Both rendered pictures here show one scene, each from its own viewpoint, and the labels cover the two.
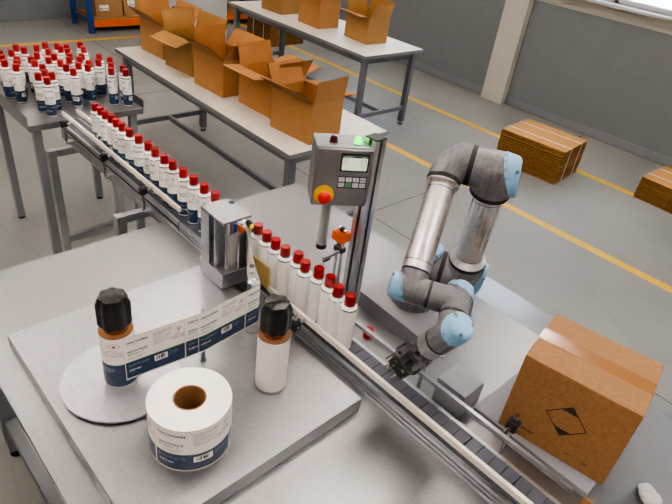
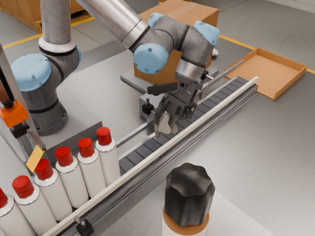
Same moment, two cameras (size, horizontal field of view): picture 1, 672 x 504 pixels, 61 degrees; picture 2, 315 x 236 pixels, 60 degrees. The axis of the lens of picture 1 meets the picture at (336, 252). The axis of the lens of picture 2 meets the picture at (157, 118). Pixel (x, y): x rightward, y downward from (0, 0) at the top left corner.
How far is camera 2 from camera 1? 136 cm
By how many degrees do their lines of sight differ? 67
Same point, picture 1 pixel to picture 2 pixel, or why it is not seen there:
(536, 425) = not seen: hidden behind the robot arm
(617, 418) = (213, 22)
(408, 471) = (231, 144)
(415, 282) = (161, 37)
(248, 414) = not seen: outside the picture
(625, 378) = (189, 8)
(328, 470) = (253, 196)
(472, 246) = (69, 19)
